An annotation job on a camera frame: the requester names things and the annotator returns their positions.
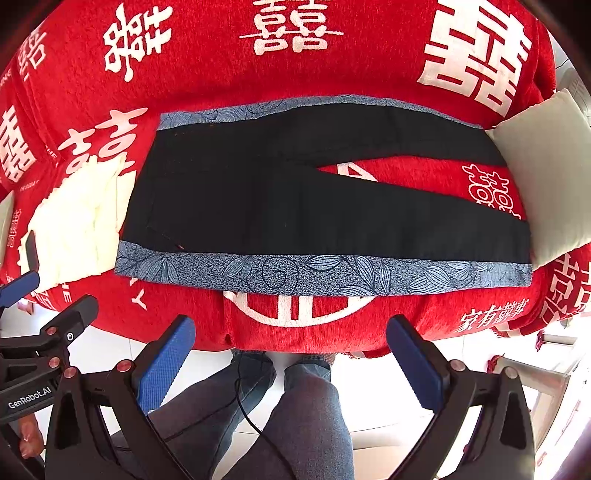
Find black pants with blue trim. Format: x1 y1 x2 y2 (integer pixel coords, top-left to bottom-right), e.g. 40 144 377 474
114 95 533 297

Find person's left hand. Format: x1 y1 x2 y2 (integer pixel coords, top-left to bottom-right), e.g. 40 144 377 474
18 414 45 459

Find black phone on bed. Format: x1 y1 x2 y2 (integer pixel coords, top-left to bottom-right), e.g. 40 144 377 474
25 231 40 272

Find white bedside furniture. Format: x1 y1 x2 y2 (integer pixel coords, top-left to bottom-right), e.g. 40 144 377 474
487 314 590 452

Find person's left leg in jeans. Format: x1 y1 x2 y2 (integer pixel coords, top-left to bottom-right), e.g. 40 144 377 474
110 350 279 480

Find person's leg in jeans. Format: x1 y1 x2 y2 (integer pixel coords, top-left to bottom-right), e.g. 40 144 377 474
225 354 355 479
110 350 279 480

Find person's right leg in jeans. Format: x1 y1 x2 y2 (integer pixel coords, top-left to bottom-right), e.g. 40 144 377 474
225 354 355 479

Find red bedspread with white characters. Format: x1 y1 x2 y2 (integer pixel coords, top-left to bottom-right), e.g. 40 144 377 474
1 1 590 357

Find white pillow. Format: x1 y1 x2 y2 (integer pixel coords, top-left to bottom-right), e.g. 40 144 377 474
487 89 591 269

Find black cable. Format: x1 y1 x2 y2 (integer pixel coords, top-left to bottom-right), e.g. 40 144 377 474
232 352 297 480

